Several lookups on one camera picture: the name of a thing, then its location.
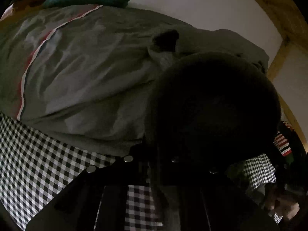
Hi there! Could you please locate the grey lettered hoodie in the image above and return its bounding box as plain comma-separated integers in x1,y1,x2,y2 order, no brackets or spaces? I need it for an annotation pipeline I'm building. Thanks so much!
144,28,282,188

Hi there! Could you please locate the person's right hand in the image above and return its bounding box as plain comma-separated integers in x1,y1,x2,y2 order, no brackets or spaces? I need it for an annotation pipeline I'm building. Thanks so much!
265,184,300,221

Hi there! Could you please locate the black white checkered bedsheet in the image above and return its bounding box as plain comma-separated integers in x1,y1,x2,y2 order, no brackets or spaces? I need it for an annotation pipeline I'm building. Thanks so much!
1,112,276,230

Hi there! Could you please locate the red white striped cloth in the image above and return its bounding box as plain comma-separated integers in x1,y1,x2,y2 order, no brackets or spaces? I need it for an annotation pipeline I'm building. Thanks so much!
274,121,293,157

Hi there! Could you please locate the grey quilt with pink stripe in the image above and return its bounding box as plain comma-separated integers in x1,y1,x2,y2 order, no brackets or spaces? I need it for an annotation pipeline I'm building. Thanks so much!
1,5,269,155

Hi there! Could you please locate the wooden bunk bed frame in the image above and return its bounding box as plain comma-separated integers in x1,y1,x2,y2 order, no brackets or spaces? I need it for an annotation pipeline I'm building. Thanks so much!
255,0,307,148

